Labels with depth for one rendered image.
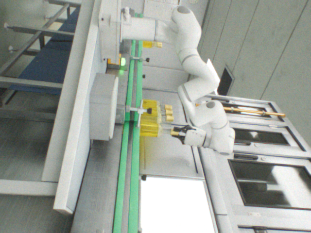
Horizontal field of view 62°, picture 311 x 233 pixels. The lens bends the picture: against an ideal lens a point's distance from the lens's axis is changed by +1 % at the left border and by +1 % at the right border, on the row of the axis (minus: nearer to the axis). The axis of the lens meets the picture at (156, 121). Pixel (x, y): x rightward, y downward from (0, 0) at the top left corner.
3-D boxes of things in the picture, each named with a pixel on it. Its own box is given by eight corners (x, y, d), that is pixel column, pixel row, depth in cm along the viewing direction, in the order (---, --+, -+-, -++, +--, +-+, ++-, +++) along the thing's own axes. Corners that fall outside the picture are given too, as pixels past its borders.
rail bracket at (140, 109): (123, 127, 126) (148, 130, 128) (126, 99, 116) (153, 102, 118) (124, 124, 129) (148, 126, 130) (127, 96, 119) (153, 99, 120)
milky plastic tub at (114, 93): (90, 139, 106) (112, 141, 107) (90, 93, 92) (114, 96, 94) (96, 115, 119) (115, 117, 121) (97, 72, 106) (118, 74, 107)
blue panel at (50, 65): (14, 118, 132) (99, 126, 137) (8, 88, 121) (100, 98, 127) (77, 24, 258) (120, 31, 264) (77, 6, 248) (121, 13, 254)
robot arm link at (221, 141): (210, 112, 120) (221, 134, 136) (205, 137, 114) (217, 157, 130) (228, 112, 116) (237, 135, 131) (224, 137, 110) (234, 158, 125)
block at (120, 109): (109, 124, 124) (124, 124, 125) (110, 108, 119) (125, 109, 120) (110, 119, 127) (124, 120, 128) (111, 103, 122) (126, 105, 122)
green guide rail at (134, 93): (125, 108, 125) (141, 110, 126) (125, 107, 124) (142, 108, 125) (134, 13, 265) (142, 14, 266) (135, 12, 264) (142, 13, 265)
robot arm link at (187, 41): (178, 70, 112) (187, 39, 98) (164, 34, 124) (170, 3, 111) (198, 68, 114) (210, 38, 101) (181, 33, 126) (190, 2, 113)
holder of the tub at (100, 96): (89, 148, 109) (108, 150, 110) (89, 93, 93) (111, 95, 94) (95, 124, 122) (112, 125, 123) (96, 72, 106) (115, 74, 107)
